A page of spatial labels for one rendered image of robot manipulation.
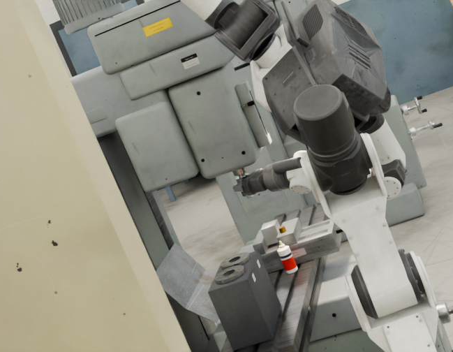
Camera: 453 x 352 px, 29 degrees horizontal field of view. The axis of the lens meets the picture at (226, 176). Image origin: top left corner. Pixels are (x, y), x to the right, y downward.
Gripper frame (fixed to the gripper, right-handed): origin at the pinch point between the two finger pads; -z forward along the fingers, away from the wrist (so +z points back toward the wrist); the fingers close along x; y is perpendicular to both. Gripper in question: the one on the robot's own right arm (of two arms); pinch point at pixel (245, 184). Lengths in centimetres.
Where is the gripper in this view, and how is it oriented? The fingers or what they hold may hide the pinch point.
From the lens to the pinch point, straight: 282.9
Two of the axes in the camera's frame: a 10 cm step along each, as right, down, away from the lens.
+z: 7.4, -1.8, -6.5
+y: 3.8, 9.0, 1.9
